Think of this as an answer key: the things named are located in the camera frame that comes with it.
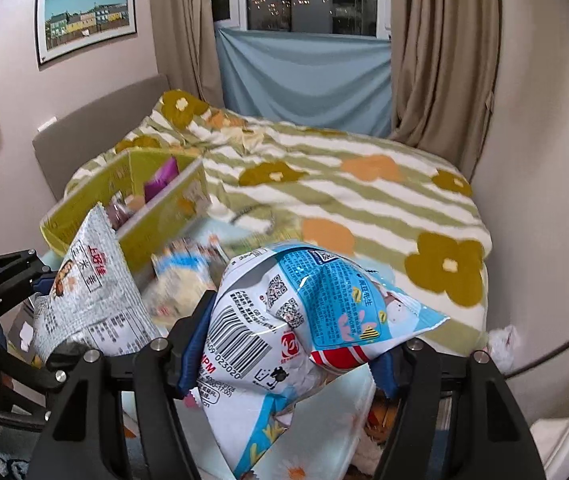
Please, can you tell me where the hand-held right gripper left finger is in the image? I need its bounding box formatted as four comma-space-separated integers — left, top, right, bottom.
27, 290, 225, 480

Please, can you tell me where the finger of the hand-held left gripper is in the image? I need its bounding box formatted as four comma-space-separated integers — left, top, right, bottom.
0, 247, 61, 312
0, 342, 88, 396

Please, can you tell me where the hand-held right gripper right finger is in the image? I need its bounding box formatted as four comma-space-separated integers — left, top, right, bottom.
371, 337, 547, 480

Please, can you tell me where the grey white snack packet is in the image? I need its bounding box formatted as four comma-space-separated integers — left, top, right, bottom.
32, 203, 162, 366

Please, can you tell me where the blue white snack packet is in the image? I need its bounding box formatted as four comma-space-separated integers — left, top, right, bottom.
192, 241, 451, 478

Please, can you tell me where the green cardboard box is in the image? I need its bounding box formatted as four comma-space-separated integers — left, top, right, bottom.
39, 149, 210, 276

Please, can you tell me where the light blue daisy pillow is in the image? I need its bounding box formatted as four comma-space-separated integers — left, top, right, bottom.
119, 355, 382, 480

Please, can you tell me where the blue yellow snack packet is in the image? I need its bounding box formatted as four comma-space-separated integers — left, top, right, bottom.
150, 237, 230, 331

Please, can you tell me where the dark pink snack packet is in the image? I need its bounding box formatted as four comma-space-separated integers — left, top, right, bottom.
105, 194, 146, 231

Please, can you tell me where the crumpled white cloth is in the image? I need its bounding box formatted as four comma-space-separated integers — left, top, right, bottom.
484, 325, 521, 373

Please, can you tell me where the grey bed headboard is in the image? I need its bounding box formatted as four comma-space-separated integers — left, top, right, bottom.
32, 74, 171, 201

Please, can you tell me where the purple snack packet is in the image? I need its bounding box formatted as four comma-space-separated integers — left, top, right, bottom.
143, 156, 180, 203

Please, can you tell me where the striped floral blanket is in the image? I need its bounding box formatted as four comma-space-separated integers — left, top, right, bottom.
64, 90, 490, 356

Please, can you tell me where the beige curtain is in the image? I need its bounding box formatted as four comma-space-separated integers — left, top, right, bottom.
389, 0, 502, 181
148, 0, 225, 108

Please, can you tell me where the light blue hanging cloth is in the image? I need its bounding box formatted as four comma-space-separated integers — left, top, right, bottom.
214, 27, 394, 138

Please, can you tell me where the framed wall picture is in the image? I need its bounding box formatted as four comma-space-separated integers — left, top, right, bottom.
34, 0, 138, 67

